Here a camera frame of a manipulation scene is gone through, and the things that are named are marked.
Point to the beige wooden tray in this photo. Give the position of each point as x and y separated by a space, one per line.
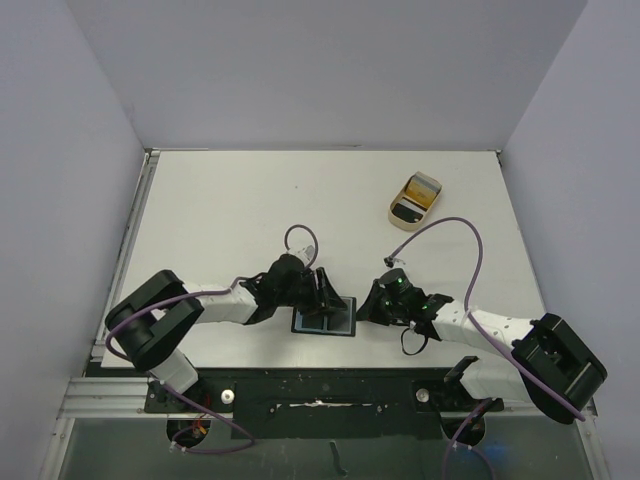
406 214

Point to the black leather card holder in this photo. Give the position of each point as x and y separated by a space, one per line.
326 332

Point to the stack of black cards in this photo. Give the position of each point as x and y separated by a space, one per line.
423 190

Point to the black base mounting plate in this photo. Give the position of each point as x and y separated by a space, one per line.
336 403

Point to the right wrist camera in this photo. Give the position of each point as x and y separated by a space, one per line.
393 262

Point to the white edged credit card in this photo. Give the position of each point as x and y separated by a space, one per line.
309 323

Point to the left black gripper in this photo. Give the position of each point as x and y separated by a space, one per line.
320 293

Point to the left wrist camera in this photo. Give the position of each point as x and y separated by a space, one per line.
306 254

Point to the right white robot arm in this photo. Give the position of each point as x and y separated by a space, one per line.
549 364

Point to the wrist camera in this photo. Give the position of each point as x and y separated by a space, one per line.
393 262
306 254

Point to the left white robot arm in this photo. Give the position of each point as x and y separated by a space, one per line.
147 327

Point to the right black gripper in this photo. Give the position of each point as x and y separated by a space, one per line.
379 301

